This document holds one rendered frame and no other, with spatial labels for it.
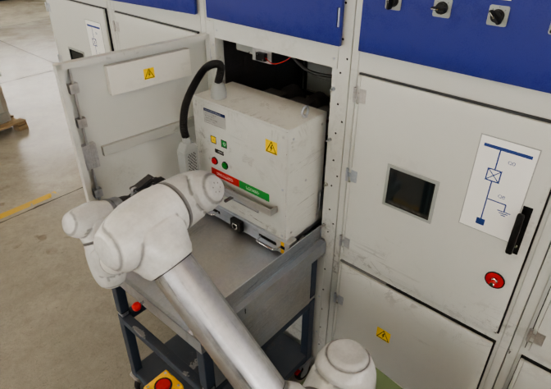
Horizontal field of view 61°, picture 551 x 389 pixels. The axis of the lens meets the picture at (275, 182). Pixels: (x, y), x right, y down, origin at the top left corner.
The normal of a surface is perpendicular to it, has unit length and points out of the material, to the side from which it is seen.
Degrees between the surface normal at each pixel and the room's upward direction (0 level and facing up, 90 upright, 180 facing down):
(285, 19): 90
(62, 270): 0
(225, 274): 0
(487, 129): 90
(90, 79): 90
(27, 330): 0
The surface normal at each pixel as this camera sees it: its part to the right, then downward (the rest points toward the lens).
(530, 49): -0.66, 0.39
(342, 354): 0.08, -0.89
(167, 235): 0.61, -0.29
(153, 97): 0.68, 0.39
